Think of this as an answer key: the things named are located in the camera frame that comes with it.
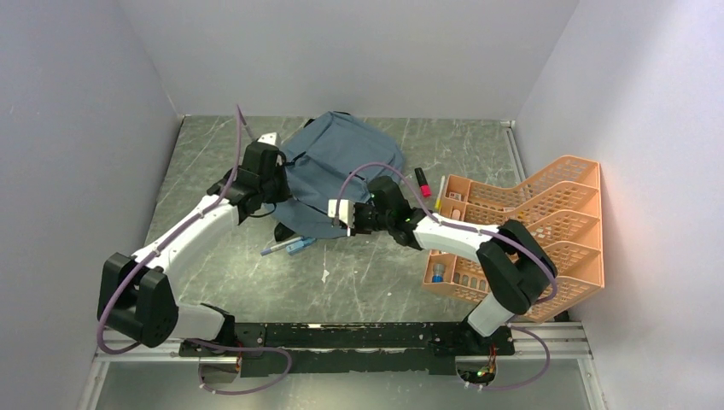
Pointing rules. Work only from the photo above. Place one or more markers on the blue-capped item in organizer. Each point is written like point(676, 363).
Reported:
point(438, 271)

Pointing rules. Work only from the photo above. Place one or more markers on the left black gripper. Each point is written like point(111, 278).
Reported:
point(283, 191)

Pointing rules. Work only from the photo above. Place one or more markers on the pink highlighter marker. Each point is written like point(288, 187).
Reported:
point(422, 182)

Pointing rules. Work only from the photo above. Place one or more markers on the yellow pen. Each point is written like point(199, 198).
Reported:
point(441, 192)

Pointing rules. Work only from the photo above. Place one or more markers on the orange plastic desk organizer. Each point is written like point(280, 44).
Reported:
point(561, 206)

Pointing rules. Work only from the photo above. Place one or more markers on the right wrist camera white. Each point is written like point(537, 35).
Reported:
point(342, 214)

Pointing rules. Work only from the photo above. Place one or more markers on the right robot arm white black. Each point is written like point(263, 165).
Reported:
point(516, 268)

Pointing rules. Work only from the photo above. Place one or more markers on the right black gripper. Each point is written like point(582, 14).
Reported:
point(357, 227)

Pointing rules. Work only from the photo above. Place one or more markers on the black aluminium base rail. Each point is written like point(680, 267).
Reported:
point(438, 348)

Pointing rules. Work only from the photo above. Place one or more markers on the blue-grey backpack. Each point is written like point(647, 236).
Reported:
point(320, 157)

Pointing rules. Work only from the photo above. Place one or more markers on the blue pen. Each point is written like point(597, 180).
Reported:
point(278, 246)

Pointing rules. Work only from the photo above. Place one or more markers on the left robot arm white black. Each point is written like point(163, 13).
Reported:
point(139, 293)

